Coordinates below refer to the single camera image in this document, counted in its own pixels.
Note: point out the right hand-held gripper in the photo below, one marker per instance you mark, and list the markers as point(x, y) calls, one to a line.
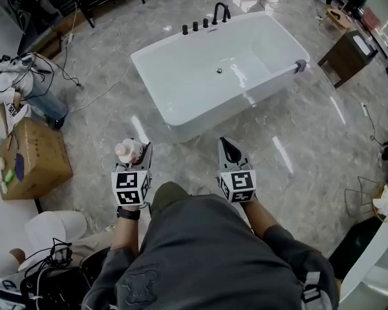
point(242, 182)

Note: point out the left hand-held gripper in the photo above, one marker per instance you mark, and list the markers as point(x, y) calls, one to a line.
point(131, 186)

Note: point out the white pink bottle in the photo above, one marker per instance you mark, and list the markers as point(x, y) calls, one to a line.
point(127, 150)

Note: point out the white bathtub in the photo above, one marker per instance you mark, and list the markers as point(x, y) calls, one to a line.
point(210, 86)

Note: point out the person's right forearm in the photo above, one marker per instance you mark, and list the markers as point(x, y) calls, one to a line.
point(258, 215)

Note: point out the person's left forearm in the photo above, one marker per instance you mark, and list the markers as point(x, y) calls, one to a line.
point(126, 234)

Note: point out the person's olive trousers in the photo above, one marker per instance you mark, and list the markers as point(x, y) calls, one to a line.
point(169, 199)

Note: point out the person's dark grey shirt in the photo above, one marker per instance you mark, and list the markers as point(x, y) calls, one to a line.
point(213, 257)

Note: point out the brown cardboard box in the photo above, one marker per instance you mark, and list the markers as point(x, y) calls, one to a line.
point(38, 160)

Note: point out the white toilet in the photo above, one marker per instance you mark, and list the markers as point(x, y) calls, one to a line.
point(58, 224)

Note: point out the purple cloth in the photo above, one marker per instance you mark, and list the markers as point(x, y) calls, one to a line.
point(300, 66)

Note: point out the black round tap knob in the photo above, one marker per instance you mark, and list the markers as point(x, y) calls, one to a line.
point(195, 26)
point(185, 30)
point(206, 23)

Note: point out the green small bottle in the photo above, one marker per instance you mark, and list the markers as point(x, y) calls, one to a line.
point(9, 177)

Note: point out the small white power strip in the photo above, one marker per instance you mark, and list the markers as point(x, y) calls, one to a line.
point(363, 108)

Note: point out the black curved faucet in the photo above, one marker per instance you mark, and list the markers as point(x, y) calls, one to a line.
point(218, 11)

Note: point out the dark wooden cabinet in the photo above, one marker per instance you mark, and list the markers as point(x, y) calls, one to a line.
point(346, 57)

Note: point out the black floor mat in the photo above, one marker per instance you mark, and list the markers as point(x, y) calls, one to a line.
point(352, 247)

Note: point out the white crumpled cloth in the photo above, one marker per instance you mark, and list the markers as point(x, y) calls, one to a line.
point(382, 200)

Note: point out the white washbasin counter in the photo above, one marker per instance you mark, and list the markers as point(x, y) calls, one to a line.
point(372, 257)

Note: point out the light wooden stool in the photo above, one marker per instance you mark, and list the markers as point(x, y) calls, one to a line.
point(338, 16)

